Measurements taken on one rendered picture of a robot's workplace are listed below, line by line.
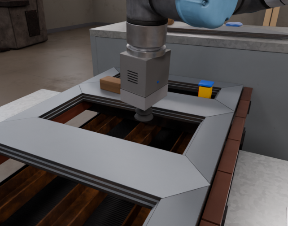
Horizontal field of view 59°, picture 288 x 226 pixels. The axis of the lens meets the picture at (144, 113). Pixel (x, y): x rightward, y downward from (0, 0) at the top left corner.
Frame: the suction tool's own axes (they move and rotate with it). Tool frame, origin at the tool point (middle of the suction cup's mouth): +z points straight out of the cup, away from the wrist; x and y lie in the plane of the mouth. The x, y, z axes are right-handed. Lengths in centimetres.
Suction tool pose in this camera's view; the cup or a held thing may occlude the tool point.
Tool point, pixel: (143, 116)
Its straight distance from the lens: 57.0
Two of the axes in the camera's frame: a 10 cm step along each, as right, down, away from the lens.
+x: 8.0, 3.3, -4.9
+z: -0.3, 8.5, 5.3
